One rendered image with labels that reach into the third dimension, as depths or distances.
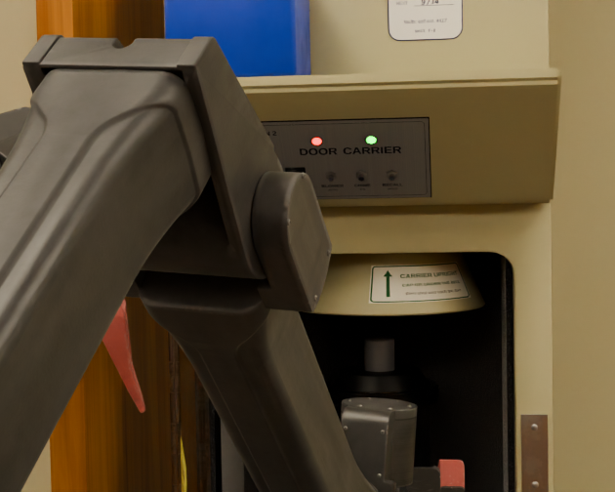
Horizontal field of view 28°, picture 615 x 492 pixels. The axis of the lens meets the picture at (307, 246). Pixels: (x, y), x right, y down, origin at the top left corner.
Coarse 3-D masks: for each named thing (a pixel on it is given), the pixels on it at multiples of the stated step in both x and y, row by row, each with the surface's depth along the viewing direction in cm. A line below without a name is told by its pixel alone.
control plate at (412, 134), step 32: (288, 128) 94; (320, 128) 93; (352, 128) 93; (384, 128) 93; (416, 128) 93; (288, 160) 96; (320, 160) 96; (352, 160) 96; (384, 160) 95; (416, 160) 95; (320, 192) 99; (352, 192) 98; (384, 192) 98; (416, 192) 98
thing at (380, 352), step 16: (384, 336) 114; (368, 352) 113; (384, 352) 112; (352, 368) 114; (368, 368) 113; (384, 368) 112; (400, 368) 114; (416, 368) 114; (336, 384) 112; (352, 384) 110; (368, 384) 110; (384, 384) 109; (400, 384) 110; (416, 384) 111
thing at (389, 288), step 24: (336, 264) 107; (360, 264) 106; (384, 264) 105; (408, 264) 105; (432, 264) 106; (456, 264) 108; (336, 288) 106; (360, 288) 105; (384, 288) 104; (408, 288) 104; (432, 288) 105; (456, 288) 106; (312, 312) 107; (336, 312) 105; (360, 312) 104; (384, 312) 104; (408, 312) 104; (432, 312) 104
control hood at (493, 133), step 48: (288, 96) 91; (336, 96) 91; (384, 96) 91; (432, 96) 90; (480, 96) 90; (528, 96) 90; (432, 144) 94; (480, 144) 94; (528, 144) 93; (432, 192) 98; (480, 192) 98; (528, 192) 97
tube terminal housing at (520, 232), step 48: (336, 0) 101; (384, 0) 101; (480, 0) 100; (528, 0) 100; (336, 48) 102; (384, 48) 101; (432, 48) 101; (480, 48) 100; (528, 48) 100; (336, 240) 103; (384, 240) 102; (432, 240) 102; (480, 240) 101; (528, 240) 101; (528, 288) 101; (528, 336) 101; (528, 384) 101
